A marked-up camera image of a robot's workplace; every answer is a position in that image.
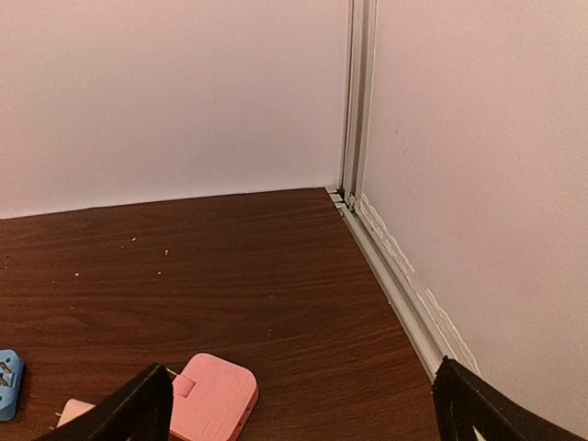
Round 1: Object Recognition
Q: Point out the salmon pink plug adapter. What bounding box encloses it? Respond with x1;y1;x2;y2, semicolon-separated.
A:
56;399;96;427

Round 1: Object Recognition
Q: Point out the right aluminium frame post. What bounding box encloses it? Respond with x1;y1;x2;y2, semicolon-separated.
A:
338;0;378;210

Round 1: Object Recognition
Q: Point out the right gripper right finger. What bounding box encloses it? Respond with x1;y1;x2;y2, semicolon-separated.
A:
433;356;580;440

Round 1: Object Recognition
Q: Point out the blue square adapter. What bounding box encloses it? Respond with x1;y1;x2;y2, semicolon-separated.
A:
0;349;25;423

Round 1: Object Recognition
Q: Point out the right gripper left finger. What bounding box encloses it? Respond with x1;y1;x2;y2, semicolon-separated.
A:
40;363;174;441

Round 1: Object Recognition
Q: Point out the right side aluminium rail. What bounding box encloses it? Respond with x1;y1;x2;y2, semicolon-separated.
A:
327;188;481;379

